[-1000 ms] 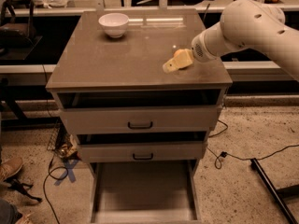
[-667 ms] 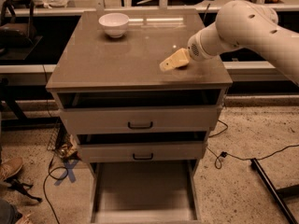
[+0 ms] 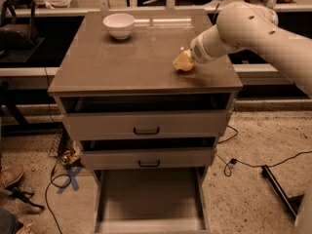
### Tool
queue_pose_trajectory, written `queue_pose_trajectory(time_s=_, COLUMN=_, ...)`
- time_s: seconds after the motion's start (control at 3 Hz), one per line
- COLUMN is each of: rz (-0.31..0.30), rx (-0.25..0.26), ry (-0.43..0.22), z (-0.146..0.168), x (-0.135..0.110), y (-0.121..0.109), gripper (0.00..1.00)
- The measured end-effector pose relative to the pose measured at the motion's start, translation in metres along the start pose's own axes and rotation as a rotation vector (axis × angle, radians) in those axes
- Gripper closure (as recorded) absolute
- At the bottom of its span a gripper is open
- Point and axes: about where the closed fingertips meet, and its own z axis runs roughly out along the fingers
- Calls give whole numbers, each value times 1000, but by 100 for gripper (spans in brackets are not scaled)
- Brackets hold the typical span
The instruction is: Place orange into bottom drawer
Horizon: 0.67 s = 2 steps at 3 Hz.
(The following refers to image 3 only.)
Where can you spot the grey top drawer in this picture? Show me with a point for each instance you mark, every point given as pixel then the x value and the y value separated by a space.
pixel 190 115

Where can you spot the black drawer handle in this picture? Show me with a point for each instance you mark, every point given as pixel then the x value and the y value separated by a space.
pixel 146 132
pixel 155 164

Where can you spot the white ceramic bowl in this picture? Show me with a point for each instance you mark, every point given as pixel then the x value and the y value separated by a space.
pixel 119 26

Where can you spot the blue jeans knee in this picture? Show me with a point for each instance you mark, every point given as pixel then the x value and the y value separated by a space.
pixel 9 223

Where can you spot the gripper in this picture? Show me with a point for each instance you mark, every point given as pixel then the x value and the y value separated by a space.
pixel 199 53

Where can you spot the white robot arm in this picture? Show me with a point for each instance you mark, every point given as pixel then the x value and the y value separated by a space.
pixel 246 209

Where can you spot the grey bottom drawer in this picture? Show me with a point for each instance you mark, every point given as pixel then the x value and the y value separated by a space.
pixel 151 201

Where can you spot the grey middle drawer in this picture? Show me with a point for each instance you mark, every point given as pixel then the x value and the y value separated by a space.
pixel 121 154

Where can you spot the grey drawer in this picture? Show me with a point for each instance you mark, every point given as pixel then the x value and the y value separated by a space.
pixel 190 115
pixel 121 154
pixel 151 201

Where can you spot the blue tape cross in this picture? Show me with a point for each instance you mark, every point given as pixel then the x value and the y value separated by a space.
pixel 71 180

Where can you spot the dark bag on shelf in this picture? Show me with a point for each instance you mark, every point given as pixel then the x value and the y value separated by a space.
pixel 18 41

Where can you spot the black top drawer handle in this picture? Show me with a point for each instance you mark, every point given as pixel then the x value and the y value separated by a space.
pixel 146 132

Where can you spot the black middle drawer handle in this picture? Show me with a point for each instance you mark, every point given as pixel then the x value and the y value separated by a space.
pixel 155 164

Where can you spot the black metal stand leg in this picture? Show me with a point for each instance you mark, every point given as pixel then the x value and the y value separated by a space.
pixel 291 204

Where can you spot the grey drawer cabinet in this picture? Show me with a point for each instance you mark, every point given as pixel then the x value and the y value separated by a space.
pixel 97 65

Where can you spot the orange fruit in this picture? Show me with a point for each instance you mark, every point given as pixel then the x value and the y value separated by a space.
pixel 187 68

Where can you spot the wire basket on floor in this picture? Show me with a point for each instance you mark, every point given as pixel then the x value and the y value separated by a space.
pixel 63 149

